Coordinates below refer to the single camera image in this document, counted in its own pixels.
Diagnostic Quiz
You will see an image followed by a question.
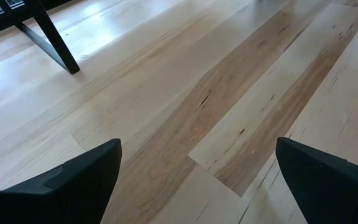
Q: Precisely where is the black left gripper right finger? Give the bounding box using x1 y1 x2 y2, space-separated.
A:
275 136 358 224

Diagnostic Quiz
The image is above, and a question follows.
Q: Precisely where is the wooden shelf with black legs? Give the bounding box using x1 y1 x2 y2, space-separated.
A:
0 0 81 75

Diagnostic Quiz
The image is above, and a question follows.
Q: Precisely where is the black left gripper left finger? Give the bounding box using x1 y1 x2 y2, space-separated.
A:
0 138 122 224

